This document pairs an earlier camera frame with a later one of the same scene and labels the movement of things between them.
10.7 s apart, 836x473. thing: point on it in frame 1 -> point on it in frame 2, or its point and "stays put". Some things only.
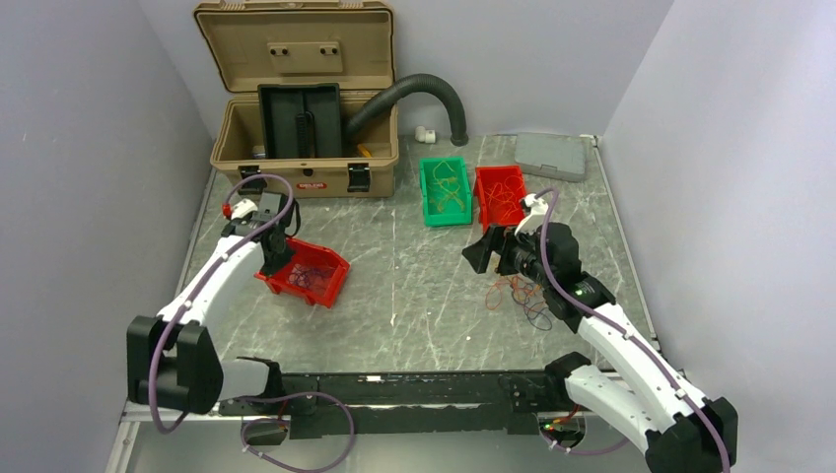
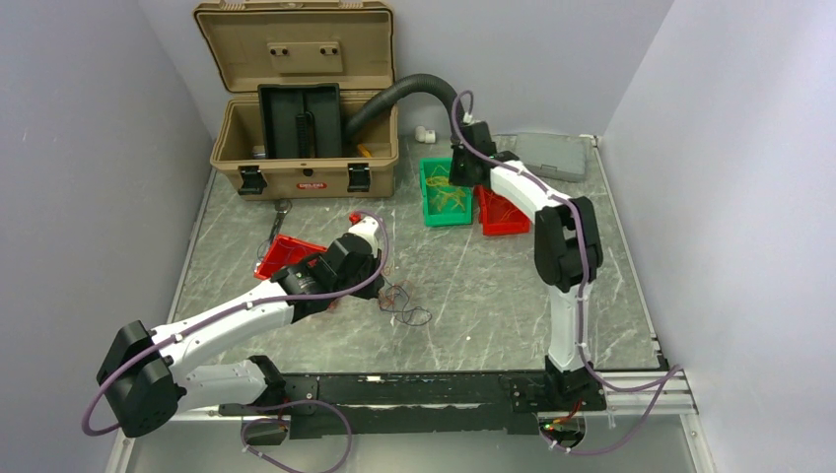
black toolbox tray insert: x=301 y=119 stays put
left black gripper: x=271 y=267 -> x=371 y=291
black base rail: x=408 y=403 stays put
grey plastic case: x=557 y=157 stays put
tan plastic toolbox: x=302 y=42 stays put
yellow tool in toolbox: x=364 y=151 stays put
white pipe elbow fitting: x=423 y=135 stays put
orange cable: x=494 y=294 -> x=400 y=289
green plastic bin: x=447 y=199 stays put
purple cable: x=536 y=312 -> x=403 y=316
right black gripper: x=497 y=238 -> x=454 y=179
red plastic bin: x=500 y=190 stays put
